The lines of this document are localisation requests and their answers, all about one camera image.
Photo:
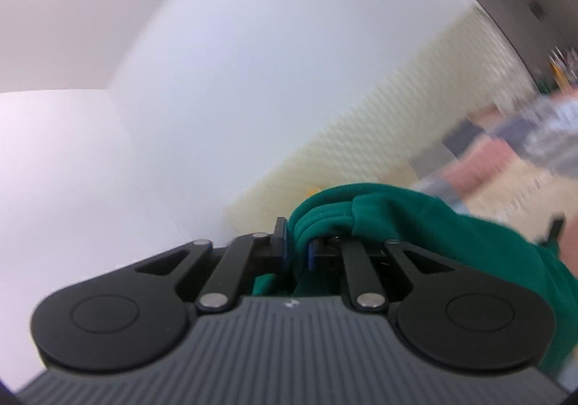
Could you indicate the patchwork bed quilt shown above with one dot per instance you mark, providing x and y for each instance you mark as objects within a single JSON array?
[{"x": 518, "y": 170}]

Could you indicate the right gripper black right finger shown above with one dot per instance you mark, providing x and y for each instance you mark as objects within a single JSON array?
[{"x": 388, "y": 277}]

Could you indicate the green garment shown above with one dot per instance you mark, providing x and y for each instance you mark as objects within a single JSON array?
[{"x": 379, "y": 213}]

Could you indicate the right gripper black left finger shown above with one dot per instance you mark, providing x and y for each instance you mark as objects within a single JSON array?
[{"x": 226, "y": 273}]

